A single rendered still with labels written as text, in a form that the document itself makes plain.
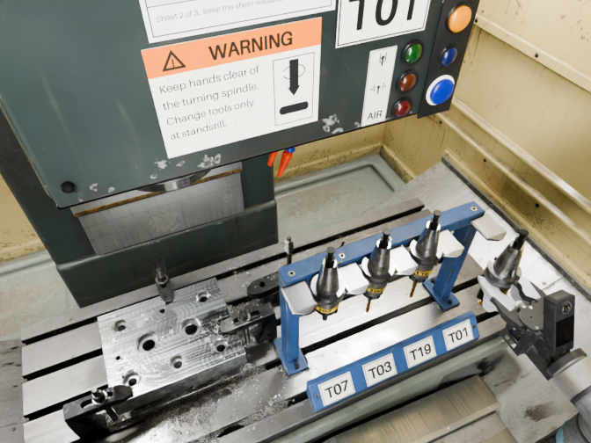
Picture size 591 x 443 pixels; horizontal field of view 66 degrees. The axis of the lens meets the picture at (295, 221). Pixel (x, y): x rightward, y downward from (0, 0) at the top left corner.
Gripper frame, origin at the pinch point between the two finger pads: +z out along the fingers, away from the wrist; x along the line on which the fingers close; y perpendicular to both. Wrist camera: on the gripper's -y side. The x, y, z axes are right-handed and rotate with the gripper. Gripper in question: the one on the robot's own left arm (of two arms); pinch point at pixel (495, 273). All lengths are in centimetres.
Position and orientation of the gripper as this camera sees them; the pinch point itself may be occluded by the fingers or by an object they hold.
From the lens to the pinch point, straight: 99.2
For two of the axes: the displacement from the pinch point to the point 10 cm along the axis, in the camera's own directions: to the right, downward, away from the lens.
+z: -4.1, -6.8, 6.1
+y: -0.2, 6.8, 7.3
